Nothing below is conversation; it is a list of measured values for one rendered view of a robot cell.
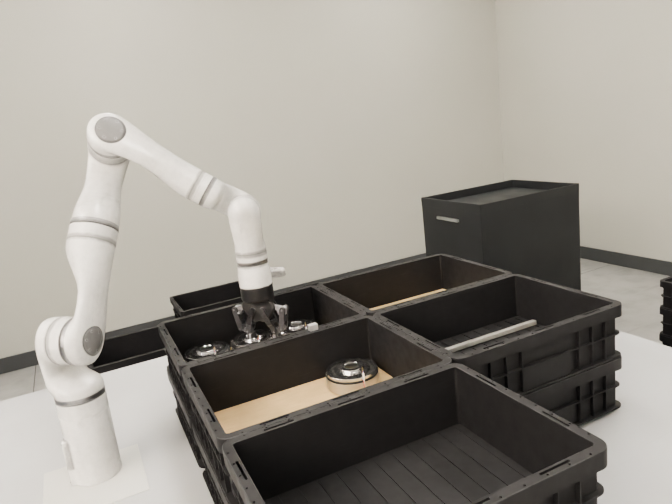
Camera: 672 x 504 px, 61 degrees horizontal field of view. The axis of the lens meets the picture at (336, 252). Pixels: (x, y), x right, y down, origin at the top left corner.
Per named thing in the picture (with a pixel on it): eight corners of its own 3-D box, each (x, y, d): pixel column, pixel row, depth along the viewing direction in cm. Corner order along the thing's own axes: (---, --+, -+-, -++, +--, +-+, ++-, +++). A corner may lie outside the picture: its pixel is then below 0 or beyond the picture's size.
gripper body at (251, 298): (231, 286, 127) (237, 325, 129) (264, 286, 124) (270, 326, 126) (247, 276, 134) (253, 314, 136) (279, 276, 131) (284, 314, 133)
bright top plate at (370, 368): (338, 387, 104) (338, 384, 104) (318, 368, 113) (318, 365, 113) (386, 372, 108) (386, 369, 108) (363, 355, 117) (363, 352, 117)
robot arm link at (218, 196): (266, 201, 131) (211, 172, 128) (266, 207, 122) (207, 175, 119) (251, 228, 132) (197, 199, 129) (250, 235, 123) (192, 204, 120)
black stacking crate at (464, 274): (375, 365, 122) (370, 316, 120) (320, 327, 149) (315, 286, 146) (516, 319, 138) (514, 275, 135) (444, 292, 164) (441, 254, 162)
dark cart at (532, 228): (488, 394, 265) (476, 205, 244) (432, 362, 305) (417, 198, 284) (582, 357, 290) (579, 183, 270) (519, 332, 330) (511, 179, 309)
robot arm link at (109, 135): (219, 165, 121) (213, 179, 128) (100, 100, 115) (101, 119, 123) (199, 200, 117) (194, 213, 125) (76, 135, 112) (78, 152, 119)
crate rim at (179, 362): (181, 379, 104) (179, 367, 104) (158, 332, 131) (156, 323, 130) (370, 324, 120) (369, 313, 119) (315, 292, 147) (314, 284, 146)
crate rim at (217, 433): (221, 457, 78) (218, 442, 77) (181, 379, 104) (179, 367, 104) (457, 374, 93) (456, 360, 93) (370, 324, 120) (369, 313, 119)
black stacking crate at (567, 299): (462, 425, 96) (457, 363, 93) (376, 366, 122) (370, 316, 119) (625, 360, 111) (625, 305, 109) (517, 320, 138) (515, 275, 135)
